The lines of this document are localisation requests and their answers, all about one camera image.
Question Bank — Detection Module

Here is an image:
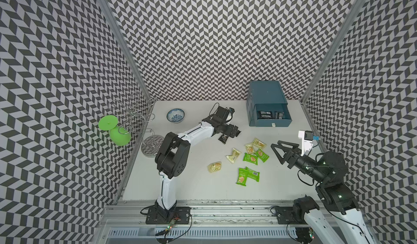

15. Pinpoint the yellow cookie packet bottom left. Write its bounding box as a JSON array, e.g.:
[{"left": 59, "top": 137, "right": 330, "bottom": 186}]
[{"left": 207, "top": 161, "right": 222, "bottom": 173}]

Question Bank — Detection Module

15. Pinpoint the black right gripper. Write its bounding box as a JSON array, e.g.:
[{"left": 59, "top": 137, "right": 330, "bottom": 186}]
[{"left": 270, "top": 140, "right": 328, "bottom": 183}]

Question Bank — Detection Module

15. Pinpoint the green plastic cup lower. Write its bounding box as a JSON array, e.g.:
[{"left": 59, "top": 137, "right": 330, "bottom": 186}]
[{"left": 109, "top": 126, "right": 131, "bottom": 146}]

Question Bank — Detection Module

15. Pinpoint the aluminium front rail frame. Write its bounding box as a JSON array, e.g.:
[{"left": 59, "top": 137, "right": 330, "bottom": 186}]
[{"left": 94, "top": 199, "right": 380, "bottom": 244}]

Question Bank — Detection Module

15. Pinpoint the teal three-drawer cabinet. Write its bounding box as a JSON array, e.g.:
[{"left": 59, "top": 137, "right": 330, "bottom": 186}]
[{"left": 246, "top": 81, "right": 292, "bottom": 127}]

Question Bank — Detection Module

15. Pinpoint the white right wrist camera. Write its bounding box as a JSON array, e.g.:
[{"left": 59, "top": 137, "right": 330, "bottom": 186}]
[{"left": 298, "top": 131, "right": 320, "bottom": 156}]

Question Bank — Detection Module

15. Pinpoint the green cookie packet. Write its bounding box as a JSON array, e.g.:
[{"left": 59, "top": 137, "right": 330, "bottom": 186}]
[
  {"left": 245, "top": 167, "right": 260, "bottom": 182},
  {"left": 255, "top": 149, "right": 269, "bottom": 163},
  {"left": 236, "top": 168, "right": 248, "bottom": 186},
  {"left": 243, "top": 153, "right": 258, "bottom": 165}
]

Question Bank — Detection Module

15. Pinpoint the blue white porcelain bowl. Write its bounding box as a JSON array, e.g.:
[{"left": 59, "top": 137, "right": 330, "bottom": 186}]
[{"left": 166, "top": 108, "right": 185, "bottom": 123}]

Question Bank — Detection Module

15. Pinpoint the chrome wire cup rack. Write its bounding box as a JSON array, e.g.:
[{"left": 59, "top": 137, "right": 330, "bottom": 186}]
[{"left": 106, "top": 97, "right": 164, "bottom": 157}]

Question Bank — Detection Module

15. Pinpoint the green plastic cup upper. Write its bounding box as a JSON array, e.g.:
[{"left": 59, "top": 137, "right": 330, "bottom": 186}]
[{"left": 98, "top": 115, "right": 118, "bottom": 131}]

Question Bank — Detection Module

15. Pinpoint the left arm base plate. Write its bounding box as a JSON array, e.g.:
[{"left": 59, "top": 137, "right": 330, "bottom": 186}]
[{"left": 146, "top": 206, "right": 191, "bottom": 224}]

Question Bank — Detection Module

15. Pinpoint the yellow cookie packet small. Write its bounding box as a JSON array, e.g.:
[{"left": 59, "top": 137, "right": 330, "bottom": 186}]
[{"left": 245, "top": 143, "right": 256, "bottom": 154}]

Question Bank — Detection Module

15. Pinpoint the green cookie packet bottom left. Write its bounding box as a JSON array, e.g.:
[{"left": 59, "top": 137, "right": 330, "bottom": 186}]
[{"left": 236, "top": 168, "right": 248, "bottom": 186}]

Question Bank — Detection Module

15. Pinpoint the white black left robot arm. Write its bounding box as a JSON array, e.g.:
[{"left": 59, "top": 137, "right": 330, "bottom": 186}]
[{"left": 155, "top": 106, "right": 241, "bottom": 212}]

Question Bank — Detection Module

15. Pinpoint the black cookie packet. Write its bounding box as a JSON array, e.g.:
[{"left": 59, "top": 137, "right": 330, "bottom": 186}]
[
  {"left": 218, "top": 134, "right": 229, "bottom": 144},
  {"left": 257, "top": 111, "right": 273, "bottom": 120},
  {"left": 274, "top": 111, "right": 285, "bottom": 120}
]

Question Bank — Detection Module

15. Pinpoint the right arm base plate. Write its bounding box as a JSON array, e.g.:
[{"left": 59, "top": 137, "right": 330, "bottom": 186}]
[{"left": 273, "top": 206, "right": 313, "bottom": 225}]

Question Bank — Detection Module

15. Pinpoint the green plastic cup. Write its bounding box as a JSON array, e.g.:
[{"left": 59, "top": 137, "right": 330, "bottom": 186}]
[
  {"left": 98, "top": 115, "right": 118, "bottom": 131},
  {"left": 109, "top": 126, "right": 131, "bottom": 146}
]

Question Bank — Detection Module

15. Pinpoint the yellow cookie packet center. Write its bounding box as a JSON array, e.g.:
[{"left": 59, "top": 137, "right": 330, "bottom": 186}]
[{"left": 226, "top": 148, "right": 241, "bottom": 164}]

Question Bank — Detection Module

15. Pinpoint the yellow cookie packet top right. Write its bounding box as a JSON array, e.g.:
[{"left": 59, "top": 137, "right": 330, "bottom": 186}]
[{"left": 252, "top": 138, "right": 267, "bottom": 150}]

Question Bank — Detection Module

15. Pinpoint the green cookie packet bottom right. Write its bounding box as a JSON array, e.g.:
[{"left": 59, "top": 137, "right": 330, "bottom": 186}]
[{"left": 245, "top": 167, "right": 260, "bottom": 182}]

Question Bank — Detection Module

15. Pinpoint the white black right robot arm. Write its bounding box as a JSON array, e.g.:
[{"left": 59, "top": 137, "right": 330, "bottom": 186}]
[{"left": 271, "top": 141, "right": 379, "bottom": 244}]

